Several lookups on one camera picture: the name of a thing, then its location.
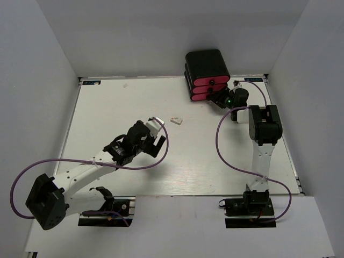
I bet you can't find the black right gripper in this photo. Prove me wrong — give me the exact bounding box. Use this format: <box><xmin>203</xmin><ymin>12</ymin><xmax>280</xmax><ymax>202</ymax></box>
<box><xmin>209</xmin><ymin>85</ymin><xmax>237</xmax><ymax>110</ymax></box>

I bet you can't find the pink top drawer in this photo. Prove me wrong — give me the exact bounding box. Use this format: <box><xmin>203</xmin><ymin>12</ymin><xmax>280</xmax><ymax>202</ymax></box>
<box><xmin>193</xmin><ymin>75</ymin><xmax>230</xmax><ymax>87</ymax></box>

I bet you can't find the white eraser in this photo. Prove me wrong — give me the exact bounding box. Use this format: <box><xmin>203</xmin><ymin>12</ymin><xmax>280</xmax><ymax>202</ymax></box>
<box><xmin>170</xmin><ymin>117</ymin><xmax>183</xmax><ymax>125</ymax></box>

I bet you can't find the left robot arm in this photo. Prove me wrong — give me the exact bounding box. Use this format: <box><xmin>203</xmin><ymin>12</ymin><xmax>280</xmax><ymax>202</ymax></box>
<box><xmin>25</xmin><ymin>117</ymin><xmax>169</xmax><ymax>230</ymax></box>

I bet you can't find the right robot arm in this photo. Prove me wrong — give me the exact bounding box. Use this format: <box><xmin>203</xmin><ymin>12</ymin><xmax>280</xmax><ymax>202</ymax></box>
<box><xmin>206</xmin><ymin>87</ymin><xmax>283</xmax><ymax>214</ymax></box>

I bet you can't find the right logo sticker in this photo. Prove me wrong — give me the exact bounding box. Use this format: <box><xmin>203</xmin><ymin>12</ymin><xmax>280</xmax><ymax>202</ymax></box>
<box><xmin>244</xmin><ymin>77</ymin><xmax>263</xmax><ymax>83</ymax></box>

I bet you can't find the logo sticker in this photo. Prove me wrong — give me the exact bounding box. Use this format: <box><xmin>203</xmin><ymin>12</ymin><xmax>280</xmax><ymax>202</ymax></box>
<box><xmin>82</xmin><ymin>80</ymin><xmax>101</xmax><ymax>85</ymax></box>
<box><xmin>244</xmin><ymin>77</ymin><xmax>263</xmax><ymax>83</ymax></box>

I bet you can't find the black drawer cabinet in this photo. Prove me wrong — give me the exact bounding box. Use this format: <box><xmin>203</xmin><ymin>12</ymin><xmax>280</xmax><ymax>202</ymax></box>
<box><xmin>184</xmin><ymin>49</ymin><xmax>231</xmax><ymax>97</ymax></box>

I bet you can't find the left logo sticker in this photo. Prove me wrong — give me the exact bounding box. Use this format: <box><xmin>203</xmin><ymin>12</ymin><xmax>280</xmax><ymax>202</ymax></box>
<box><xmin>82</xmin><ymin>80</ymin><xmax>101</xmax><ymax>85</ymax></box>

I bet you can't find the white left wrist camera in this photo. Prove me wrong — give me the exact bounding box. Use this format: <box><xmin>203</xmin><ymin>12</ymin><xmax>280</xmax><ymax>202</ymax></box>
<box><xmin>145</xmin><ymin>117</ymin><xmax>165</xmax><ymax>139</ymax></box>

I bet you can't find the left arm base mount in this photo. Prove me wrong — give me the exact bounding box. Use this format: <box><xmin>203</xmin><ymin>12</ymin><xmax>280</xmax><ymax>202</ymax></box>
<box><xmin>78</xmin><ymin>187</ymin><xmax>135</xmax><ymax>227</ymax></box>

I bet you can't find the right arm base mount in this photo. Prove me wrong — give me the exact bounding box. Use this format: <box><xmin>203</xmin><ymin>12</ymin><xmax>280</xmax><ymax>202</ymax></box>
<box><xmin>218</xmin><ymin>198</ymin><xmax>276</xmax><ymax>229</ymax></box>

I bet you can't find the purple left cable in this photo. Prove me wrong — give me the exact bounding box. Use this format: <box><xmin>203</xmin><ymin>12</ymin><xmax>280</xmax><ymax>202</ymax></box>
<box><xmin>10</xmin><ymin>117</ymin><xmax>169</xmax><ymax>226</ymax></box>

